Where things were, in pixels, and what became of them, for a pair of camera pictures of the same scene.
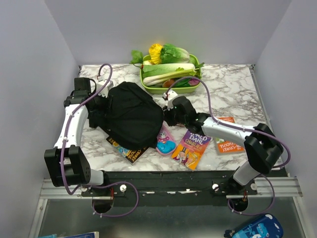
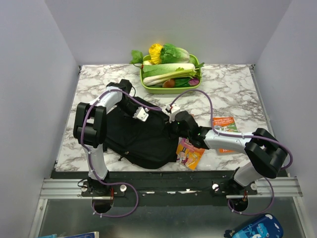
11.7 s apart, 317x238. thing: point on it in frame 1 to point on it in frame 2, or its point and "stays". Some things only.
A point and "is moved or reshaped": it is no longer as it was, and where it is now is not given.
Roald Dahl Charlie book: x=190 y=149 stays
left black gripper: x=106 y=109 to x=137 y=105
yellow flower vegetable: x=154 y=51 stays
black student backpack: x=137 y=118 is moved or reshaped
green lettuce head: x=170 y=54 stays
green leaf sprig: x=136 y=58 stays
